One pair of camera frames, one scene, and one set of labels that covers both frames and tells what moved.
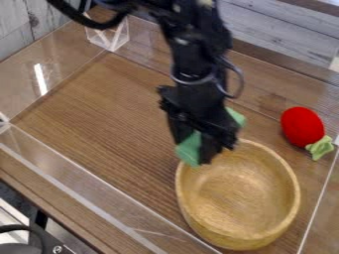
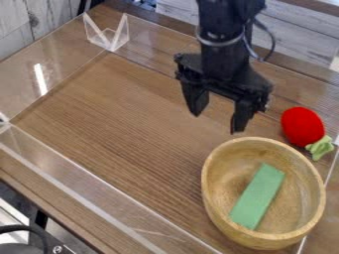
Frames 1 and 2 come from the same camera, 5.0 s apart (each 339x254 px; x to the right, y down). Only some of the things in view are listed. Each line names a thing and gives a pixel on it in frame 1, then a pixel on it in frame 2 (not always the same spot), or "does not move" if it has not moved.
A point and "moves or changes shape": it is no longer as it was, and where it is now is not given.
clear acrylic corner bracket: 109,39 does not move
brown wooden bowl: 241,198 moves or changes shape
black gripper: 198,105 → 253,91
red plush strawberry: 303,130 does not move
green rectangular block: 189,149 → 257,195
